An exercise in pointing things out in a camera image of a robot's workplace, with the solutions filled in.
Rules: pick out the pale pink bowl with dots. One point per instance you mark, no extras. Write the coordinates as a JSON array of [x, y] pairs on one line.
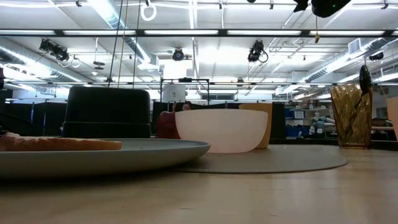
[[222, 130]]

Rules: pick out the red apple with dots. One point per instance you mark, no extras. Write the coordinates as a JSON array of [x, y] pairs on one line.
[[166, 126]]

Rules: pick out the black toaster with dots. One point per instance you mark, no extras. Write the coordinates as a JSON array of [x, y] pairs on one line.
[[105, 112]]

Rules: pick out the grey dinner plate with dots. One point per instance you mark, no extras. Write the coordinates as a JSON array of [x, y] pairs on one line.
[[109, 161]]

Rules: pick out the toast slice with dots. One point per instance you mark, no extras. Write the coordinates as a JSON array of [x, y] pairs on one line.
[[56, 144]]

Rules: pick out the amber faceted drinking glass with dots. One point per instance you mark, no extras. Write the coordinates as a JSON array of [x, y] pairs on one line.
[[348, 124]]

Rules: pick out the black spoon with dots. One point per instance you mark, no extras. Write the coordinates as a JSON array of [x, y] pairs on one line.
[[365, 79]]

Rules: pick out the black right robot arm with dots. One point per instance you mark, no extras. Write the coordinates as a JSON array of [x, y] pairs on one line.
[[329, 7]]

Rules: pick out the person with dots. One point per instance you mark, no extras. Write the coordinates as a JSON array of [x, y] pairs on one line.
[[187, 106]]

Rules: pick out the white box on stand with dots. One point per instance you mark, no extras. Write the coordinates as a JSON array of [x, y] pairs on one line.
[[174, 93]]

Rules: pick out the black ceiling spotlight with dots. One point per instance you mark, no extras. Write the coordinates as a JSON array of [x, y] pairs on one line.
[[178, 55], [256, 49], [61, 54], [46, 45]]

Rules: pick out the blue storage bin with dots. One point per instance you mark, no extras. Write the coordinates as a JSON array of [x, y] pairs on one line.
[[293, 132]]

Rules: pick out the grey round placemat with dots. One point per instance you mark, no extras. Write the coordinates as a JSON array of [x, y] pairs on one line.
[[295, 160]]

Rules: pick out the dark ceiling fixture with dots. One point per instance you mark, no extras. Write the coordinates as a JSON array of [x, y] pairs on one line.
[[376, 56]]

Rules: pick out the peach plastic cup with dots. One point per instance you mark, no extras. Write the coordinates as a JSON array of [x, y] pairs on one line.
[[393, 115]]

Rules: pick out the silver ventilation duct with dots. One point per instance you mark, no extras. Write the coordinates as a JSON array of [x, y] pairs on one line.
[[146, 59]]

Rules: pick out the black overhead frame beam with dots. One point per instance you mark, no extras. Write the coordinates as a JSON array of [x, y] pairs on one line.
[[264, 32]]

